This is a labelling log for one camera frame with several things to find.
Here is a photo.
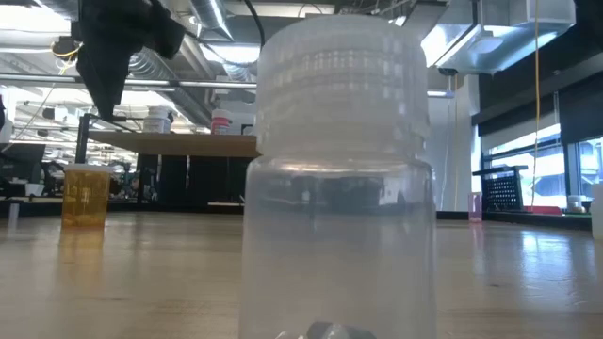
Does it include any black background monitor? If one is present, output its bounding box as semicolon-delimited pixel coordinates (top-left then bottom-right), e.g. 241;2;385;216
0;143;47;199

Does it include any yellow hanging cable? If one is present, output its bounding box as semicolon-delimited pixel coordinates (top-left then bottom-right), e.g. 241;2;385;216
533;0;541;211

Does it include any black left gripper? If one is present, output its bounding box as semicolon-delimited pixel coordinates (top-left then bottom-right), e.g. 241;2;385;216
74;0;187;121

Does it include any wooden shelf black metal frame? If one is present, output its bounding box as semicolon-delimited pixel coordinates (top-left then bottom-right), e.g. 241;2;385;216
73;112;261;207

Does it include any black pegboard rack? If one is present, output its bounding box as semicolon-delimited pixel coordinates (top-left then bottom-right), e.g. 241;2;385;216
471;164;530;213

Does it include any white medicine bottle blue label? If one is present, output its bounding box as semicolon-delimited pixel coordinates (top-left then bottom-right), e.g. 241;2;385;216
142;105;173;135

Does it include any silver ceiling hood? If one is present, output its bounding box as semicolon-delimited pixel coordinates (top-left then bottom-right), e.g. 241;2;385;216
420;0;577;76

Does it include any black ceiling device yellow cable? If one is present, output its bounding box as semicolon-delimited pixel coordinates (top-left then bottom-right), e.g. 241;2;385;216
50;36;85;62

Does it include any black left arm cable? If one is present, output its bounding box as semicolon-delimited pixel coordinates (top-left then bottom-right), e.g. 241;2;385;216
186;0;267;68

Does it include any orange pill bottle white cap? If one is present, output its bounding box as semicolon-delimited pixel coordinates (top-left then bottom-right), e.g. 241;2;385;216
60;163;114;229

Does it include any black aluminium table frame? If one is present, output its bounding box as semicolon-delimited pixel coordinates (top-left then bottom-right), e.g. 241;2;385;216
435;210;594;233

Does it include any silver ventilation duct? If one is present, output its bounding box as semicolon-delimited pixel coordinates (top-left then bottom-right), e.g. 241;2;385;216
126;0;222;129

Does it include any red bin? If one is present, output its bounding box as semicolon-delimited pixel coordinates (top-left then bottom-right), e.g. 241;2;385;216
526;204;564;217

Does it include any small pink vial white cap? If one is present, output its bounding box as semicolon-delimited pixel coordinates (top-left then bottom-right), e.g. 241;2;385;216
466;191;484;224

